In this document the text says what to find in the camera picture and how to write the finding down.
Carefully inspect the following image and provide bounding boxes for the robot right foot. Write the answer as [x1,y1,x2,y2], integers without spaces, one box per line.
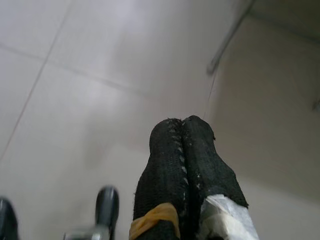
[94,185,120,238]

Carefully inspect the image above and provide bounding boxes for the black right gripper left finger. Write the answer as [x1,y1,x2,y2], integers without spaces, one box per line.
[128,116,190,240]

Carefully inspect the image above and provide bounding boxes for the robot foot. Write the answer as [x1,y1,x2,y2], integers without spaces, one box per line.
[0,196,19,240]
[94,185,120,238]

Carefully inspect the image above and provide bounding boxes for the yellow rubber band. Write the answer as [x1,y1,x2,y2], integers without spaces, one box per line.
[128,202,181,240]

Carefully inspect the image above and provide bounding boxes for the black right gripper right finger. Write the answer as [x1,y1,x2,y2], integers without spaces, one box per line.
[183,114,261,240]

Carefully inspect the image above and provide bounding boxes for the white tape wrap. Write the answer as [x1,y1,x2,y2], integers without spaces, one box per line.
[199,192,260,240]

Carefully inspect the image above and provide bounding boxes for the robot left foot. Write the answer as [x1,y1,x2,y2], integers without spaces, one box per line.
[0,196,19,240]

